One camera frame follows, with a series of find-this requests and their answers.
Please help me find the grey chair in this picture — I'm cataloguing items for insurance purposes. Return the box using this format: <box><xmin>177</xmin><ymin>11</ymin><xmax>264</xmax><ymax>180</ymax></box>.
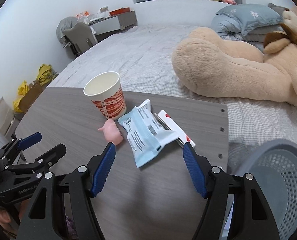
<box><xmin>56</xmin><ymin>17</ymin><xmax>98</xmax><ymax>58</ymax></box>

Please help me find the grey flowered pillow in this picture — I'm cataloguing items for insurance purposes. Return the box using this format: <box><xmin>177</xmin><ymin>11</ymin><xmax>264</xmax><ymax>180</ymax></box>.
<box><xmin>216</xmin><ymin>4</ymin><xmax>283</xmax><ymax>35</ymax></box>

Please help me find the large beige teddy bear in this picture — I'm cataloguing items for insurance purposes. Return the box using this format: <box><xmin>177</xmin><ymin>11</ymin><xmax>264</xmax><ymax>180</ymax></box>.
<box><xmin>172</xmin><ymin>7</ymin><xmax>297</xmax><ymax>106</ymax></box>

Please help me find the red white paper cup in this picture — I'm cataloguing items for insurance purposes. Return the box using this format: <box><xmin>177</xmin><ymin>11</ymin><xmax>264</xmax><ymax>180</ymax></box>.
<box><xmin>83</xmin><ymin>72</ymin><xmax>127</xmax><ymax>120</ymax></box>

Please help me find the yellow bag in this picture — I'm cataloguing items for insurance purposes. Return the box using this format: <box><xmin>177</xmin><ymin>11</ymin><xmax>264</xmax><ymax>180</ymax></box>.
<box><xmin>13</xmin><ymin>64</ymin><xmax>58</xmax><ymax>113</ymax></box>

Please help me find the white red box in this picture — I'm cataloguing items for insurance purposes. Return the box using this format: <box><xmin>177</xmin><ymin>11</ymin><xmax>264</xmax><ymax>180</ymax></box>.
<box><xmin>154</xmin><ymin>110</ymin><xmax>196</xmax><ymax>148</ymax></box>

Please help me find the person left hand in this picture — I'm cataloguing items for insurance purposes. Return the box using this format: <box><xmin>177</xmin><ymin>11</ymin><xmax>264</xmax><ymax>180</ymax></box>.
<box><xmin>0</xmin><ymin>199</ymin><xmax>30</xmax><ymax>239</ymax></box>

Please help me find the light blue mask packet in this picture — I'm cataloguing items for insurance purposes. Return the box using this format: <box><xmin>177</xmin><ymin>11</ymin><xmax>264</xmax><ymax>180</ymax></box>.
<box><xmin>117</xmin><ymin>99</ymin><xmax>178</xmax><ymax>168</ymax></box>

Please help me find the pink pig toy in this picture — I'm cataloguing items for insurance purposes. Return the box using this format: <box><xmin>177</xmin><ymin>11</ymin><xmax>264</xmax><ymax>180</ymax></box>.
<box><xmin>98</xmin><ymin>119</ymin><xmax>123</xmax><ymax>146</ymax></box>

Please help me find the rolled grey blue duvet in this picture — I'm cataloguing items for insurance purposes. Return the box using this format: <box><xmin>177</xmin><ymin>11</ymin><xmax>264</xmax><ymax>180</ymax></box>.
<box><xmin>211</xmin><ymin>15</ymin><xmax>271</xmax><ymax>52</ymax></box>

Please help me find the red box on desk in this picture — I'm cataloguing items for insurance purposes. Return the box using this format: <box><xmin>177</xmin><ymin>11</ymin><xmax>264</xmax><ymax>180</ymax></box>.
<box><xmin>109</xmin><ymin>7</ymin><xmax>130</xmax><ymax>17</ymax></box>

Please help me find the grey perforated trash basket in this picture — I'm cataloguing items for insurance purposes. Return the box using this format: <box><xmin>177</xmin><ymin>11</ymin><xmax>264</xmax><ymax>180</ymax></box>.
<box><xmin>232</xmin><ymin>139</ymin><xmax>297</xmax><ymax>239</ymax></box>

